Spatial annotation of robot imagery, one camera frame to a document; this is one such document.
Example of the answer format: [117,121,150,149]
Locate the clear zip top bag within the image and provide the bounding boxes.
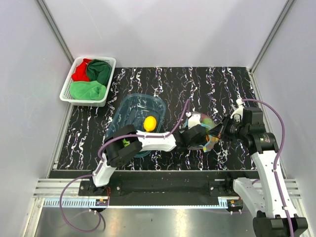
[183,112,219,153]

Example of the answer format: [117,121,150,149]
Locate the green fake vegetable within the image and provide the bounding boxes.
[200,115,216,128]

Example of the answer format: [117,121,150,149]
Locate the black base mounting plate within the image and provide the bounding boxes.
[78,170,247,207]

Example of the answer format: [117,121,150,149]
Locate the yellow orange fake mango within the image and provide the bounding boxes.
[206,137,219,146]

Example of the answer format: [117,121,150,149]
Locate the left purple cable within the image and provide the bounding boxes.
[59,98,192,233]

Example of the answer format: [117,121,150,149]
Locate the black marble pattern mat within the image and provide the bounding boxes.
[56,67,255,170]

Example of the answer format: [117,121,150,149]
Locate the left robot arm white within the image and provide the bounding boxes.
[89,124,211,196]

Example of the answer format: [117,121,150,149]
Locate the yellow fake lemon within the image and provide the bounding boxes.
[143,116,157,132]

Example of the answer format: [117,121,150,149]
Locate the blue translucent plastic tub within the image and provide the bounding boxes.
[106,93,166,157]

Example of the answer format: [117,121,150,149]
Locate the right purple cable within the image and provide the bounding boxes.
[243,98,294,237]

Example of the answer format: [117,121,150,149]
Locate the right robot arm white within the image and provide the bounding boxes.
[209,107,308,237]

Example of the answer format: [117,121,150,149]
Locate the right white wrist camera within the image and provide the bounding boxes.
[230,98,244,122]

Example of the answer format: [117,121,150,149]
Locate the white plastic basket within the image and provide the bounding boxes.
[59,56,117,107]

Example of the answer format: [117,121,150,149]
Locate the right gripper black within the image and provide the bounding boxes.
[207,114,248,142]

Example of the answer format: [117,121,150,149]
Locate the purple cable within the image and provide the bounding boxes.
[243,98,294,237]
[59,98,192,233]

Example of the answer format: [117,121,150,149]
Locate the red cloth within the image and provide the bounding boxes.
[72,58,92,81]

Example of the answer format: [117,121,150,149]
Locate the green fake apple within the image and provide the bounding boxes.
[122,138,130,147]

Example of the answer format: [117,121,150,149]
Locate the dark green cloth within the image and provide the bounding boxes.
[86,59,112,86]

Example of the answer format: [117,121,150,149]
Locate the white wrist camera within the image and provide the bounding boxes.
[185,112,201,129]
[230,98,244,122]

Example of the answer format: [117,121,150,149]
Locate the light green cloth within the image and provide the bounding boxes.
[70,81,107,101]

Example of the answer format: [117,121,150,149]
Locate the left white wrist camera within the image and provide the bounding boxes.
[185,112,201,129]

